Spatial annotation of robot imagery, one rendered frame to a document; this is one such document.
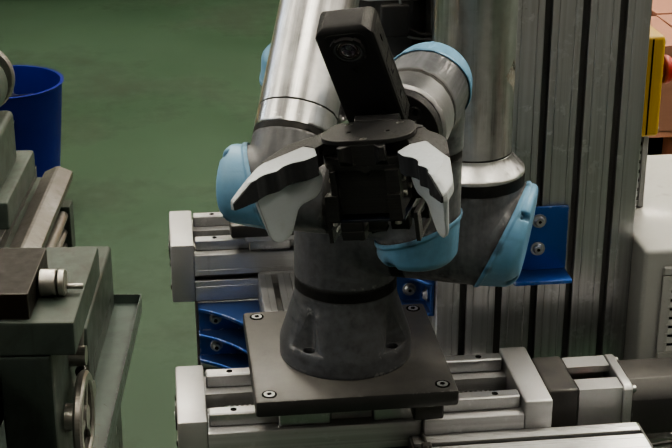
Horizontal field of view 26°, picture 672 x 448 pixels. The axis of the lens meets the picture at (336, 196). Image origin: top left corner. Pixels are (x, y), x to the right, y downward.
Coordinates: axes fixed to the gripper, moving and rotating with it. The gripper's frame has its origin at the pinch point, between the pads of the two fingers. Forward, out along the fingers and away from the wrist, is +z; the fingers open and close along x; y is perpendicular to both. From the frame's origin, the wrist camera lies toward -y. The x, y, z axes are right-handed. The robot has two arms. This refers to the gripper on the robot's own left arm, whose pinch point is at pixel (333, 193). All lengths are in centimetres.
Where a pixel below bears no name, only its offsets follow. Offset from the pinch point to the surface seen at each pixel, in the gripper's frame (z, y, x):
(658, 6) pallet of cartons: -501, 109, 8
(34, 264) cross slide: -108, 50, 86
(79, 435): -99, 77, 79
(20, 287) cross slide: -100, 50, 84
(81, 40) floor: -562, 120, 293
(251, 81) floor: -516, 134, 191
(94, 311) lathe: -153, 79, 100
